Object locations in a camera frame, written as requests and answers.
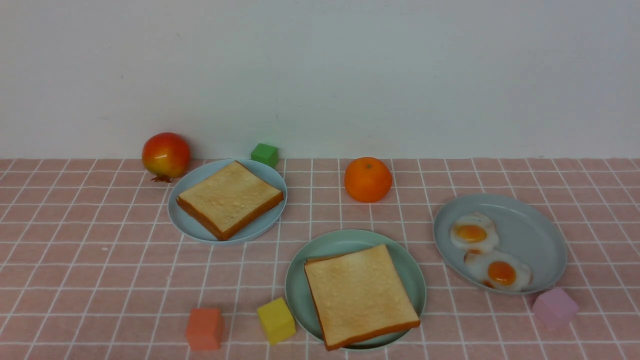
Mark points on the orange foam cube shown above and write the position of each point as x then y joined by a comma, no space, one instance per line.
204,330

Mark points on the grey blue egg plate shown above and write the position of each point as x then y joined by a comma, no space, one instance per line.
523,231

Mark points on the green foam cube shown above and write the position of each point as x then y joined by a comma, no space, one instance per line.
265,154

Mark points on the fried egg left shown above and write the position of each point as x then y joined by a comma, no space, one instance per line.
474,233

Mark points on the pink foam cube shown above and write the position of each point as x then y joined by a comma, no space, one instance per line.
555,308

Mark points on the light blue bread plate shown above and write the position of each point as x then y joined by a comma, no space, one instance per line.
190,225

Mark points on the orange tangerine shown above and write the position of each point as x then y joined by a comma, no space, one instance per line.
367,179

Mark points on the fried egg front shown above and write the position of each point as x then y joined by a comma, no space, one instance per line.
498,270

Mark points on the toast slice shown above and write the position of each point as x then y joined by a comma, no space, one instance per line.
230,197
359,296
322,258

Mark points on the pink checked tablecloth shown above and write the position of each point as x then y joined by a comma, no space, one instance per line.
92,268

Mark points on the teal green centre plate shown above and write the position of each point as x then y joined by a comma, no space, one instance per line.
342,242

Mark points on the yellow foam cube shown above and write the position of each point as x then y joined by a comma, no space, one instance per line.
277,321

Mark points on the fried egg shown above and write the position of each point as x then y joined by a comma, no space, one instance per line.
498,270
474,233

